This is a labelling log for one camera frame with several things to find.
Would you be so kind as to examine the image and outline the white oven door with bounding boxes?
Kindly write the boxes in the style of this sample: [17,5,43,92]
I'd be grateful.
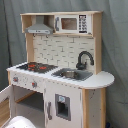
[0,84,14,105]

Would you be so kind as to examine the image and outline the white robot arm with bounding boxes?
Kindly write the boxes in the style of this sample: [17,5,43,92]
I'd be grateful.
[4,116,36,128]

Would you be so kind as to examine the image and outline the wooden toy kitchen unit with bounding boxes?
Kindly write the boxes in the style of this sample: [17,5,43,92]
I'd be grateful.
[5,10,116,128]

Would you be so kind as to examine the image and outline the grey toy sink basin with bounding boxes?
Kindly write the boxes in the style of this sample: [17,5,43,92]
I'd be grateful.
[53,68,93,81]

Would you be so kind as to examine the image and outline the black toy faucet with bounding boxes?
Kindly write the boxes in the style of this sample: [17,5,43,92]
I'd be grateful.
[76,51,94,70]

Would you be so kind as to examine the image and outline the black stovetop red burners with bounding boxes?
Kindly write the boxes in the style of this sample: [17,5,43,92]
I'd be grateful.
[19,62,56,73]

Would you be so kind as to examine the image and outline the right red stove knob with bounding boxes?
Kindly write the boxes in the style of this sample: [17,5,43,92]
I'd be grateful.
[32,82,37,88]

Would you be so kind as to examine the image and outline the white cupboard door with dispenser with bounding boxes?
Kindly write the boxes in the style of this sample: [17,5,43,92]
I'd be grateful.
[44,82,82,128]

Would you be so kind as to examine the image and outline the white toy microwave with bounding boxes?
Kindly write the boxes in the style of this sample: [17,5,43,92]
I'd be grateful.
[55,15,92,34]

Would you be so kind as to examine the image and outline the grey range hood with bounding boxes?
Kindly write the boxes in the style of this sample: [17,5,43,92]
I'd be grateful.
[25,15,53,35]

